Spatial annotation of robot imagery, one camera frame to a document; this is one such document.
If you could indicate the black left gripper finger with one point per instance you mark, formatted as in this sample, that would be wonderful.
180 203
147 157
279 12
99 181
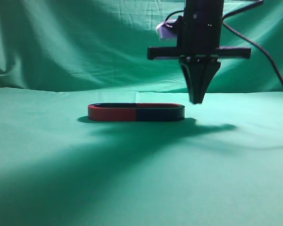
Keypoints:
210 68

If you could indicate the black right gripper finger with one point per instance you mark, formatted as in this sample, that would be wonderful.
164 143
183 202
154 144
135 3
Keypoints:
194 72

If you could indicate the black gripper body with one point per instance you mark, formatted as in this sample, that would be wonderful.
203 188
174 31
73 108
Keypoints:
198 34

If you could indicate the red and blue oval magnet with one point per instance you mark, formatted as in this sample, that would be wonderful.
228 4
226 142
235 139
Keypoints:
136 112

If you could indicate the green cloth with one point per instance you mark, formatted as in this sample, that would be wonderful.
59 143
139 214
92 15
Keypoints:
222 165

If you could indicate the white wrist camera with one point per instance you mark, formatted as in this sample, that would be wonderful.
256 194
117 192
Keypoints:
166 30

